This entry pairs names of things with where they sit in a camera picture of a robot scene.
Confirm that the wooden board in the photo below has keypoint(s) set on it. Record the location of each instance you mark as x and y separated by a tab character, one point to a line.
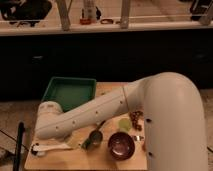
97	159

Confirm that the bunch of dark grapes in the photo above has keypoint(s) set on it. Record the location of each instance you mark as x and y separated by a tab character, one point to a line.
134	117

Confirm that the black pole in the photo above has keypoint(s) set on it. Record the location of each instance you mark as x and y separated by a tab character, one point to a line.
17	158

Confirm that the black bag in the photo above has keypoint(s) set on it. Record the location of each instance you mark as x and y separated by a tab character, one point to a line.
29	12

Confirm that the green plastic tray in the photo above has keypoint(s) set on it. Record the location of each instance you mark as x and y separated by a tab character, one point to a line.
70	92

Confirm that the green apple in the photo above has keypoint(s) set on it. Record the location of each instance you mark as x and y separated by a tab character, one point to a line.
124	125

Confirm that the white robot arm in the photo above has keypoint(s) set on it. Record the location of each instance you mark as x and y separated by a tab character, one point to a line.
175	133

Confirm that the metal spoon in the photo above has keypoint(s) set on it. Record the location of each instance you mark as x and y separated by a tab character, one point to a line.
138	138

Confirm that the metal scoop green handle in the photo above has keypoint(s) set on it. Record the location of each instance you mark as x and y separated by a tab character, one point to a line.
94	138

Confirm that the dark purple bowl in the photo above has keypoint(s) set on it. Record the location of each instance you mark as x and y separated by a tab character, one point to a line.
121	146

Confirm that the white bottle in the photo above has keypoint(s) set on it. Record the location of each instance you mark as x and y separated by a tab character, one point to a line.
90	10

